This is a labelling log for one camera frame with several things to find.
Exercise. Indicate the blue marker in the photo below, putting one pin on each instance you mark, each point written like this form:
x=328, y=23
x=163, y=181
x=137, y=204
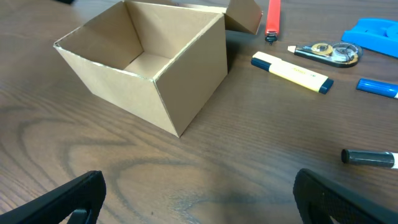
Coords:
x=377, y=87

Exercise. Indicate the black marker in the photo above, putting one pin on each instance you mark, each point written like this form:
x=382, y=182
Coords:
x=369, y=158

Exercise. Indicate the yellow highlighter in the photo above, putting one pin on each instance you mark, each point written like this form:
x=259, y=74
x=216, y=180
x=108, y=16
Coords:
x=312, y=80

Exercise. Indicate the blue plastic holder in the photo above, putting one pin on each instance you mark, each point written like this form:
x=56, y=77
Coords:
x=378, y=35

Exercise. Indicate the red lighter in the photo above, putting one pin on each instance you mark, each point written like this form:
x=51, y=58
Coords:
x=273, y=21

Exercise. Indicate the brown cardboard box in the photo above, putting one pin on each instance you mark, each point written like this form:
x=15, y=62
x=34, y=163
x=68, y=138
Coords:
x=159, y=60

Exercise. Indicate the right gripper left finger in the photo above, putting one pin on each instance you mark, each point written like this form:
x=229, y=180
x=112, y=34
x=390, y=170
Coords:
x=80, y=200

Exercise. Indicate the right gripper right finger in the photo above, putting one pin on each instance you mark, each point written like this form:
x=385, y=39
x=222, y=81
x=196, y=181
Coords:
x=320, y=200

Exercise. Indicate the correction tape dispenser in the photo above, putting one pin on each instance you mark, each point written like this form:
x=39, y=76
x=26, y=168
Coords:
x=335, y=54

